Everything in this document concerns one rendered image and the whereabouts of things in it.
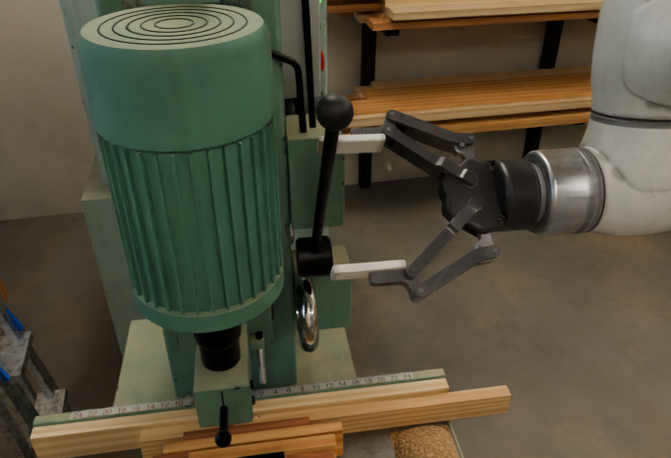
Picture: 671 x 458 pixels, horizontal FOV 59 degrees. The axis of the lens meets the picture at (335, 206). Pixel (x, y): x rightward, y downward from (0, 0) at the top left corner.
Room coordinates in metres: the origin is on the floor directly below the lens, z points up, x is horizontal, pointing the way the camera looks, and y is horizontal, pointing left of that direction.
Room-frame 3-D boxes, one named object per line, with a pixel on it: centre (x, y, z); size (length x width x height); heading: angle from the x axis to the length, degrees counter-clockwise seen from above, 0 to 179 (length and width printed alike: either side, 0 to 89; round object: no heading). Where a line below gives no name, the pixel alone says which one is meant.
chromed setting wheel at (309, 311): (0.70, 0.05, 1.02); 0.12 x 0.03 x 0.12; 9
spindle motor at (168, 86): (0.56, 0.15, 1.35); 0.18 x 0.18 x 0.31
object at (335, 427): (0.52, 0.11, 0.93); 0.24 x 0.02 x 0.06; 99
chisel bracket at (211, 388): (0.58, 0.15, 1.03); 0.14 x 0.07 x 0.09; 9
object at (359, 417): (0.58, 0.01, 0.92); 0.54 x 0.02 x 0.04; 99
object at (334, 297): (0.76, 0.02, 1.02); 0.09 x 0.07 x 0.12; 99
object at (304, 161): (0.79, 0.03, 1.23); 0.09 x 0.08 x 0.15; 9
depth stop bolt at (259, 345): (0.62, 0.11, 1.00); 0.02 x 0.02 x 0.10; 9
